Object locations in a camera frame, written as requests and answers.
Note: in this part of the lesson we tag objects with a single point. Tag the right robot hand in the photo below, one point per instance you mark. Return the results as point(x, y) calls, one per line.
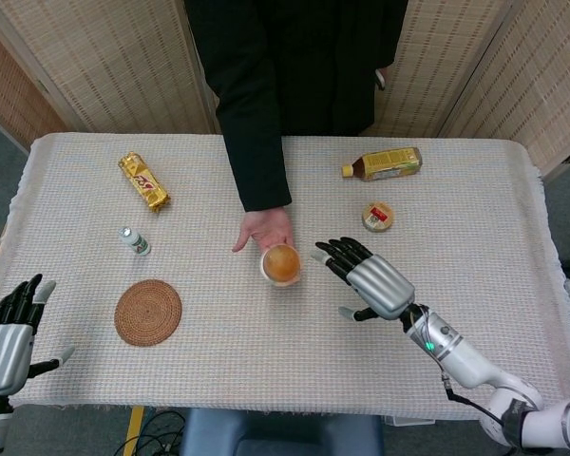
point(379, 283)

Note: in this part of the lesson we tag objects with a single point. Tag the person's bare hand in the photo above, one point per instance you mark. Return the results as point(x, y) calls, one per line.
point(268, 230)

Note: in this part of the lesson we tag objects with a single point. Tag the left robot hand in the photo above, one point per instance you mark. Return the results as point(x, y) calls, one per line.
point(5, 342)

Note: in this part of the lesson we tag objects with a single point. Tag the white cup of orange liquid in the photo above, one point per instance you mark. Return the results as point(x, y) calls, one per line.
point(280, 265)

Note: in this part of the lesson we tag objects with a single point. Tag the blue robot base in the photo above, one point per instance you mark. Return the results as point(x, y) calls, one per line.
point(280, 432)

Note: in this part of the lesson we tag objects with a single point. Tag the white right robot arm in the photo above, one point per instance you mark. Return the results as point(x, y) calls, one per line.
point(480, 370)

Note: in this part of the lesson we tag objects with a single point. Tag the round lid with red label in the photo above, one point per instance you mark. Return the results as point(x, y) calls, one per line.
point(378, 217)

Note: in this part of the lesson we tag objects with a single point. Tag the round woven rattan coaster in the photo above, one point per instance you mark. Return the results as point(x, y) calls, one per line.
point(147, 313)

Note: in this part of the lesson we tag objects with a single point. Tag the person's hand holding phone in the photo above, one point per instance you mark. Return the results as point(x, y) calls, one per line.
point(383, 78)

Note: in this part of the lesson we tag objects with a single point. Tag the white woven tablecloth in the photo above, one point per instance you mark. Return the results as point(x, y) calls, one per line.
point(275, 332)

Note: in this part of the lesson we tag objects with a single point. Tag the yellow label tea bottle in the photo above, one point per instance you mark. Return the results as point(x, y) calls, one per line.
point(385, 164)

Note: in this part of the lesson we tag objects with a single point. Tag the gold snack bar package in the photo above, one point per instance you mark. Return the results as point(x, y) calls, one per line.
point(144, 181)

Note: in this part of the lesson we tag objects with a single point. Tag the small white green bottle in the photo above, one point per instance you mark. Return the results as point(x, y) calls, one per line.
point(135, 241)

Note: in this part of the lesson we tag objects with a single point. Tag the person in black coat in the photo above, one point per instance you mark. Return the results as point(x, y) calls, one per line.
point(285, 95)

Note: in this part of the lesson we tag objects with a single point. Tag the woven bamboo folding screen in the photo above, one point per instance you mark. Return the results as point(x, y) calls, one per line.
point(114, 62)

